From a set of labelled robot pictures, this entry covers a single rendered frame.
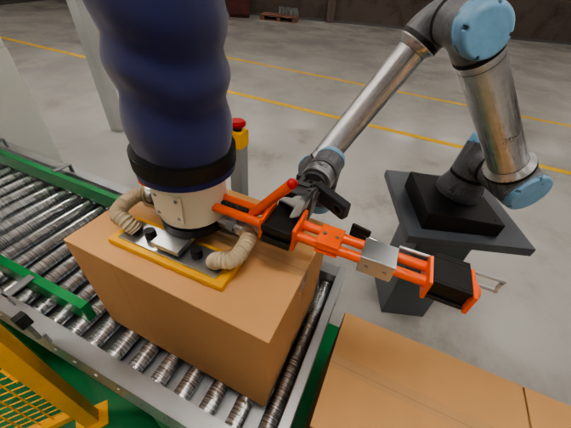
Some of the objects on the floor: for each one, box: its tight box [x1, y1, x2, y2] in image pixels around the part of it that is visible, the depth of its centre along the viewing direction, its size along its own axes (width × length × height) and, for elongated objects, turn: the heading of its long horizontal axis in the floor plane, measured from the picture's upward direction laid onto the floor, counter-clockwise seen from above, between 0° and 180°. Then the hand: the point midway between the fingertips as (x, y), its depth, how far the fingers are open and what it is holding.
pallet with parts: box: [260, 6, 299, 23], centre depth 1092 cm, size 142×99×40 cm
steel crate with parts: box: [229, 0, 250, 18], centre depth 1083 cm, size 92×106×69 cm
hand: (294, 228), depth 64 cm, fingers open, 7 cm apart
